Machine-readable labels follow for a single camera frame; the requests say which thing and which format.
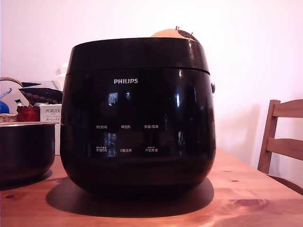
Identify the black Philips rice cooker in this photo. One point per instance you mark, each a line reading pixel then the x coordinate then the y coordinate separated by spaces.
pixel 137 142

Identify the tan round pincushion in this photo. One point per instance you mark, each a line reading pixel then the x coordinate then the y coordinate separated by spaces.
pixel 165 33

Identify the white paper bag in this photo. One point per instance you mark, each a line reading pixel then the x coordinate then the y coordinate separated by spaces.
pixel 58 78

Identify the white Porlex box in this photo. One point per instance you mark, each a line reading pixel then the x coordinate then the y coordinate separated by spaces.
pixel 50 113

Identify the dark dotted cloth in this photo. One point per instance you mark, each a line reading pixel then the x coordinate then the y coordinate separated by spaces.
pixel 40 94

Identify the red crinkled pouch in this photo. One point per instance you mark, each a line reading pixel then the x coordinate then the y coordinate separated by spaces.
pixel 27 114

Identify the black inner cooking pot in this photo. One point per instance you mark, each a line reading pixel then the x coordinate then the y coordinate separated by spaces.
pixel 23 151

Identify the wooden slat-back chair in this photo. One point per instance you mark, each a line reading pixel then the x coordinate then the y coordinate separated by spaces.
pixel 284 144

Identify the wicker basket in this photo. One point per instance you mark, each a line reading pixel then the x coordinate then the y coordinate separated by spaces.
pixel 9 117

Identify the blue ribbon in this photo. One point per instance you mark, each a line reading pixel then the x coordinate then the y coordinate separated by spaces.
pixel 6 92

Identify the blue ball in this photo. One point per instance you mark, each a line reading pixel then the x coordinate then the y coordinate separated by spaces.
pixel 3 107

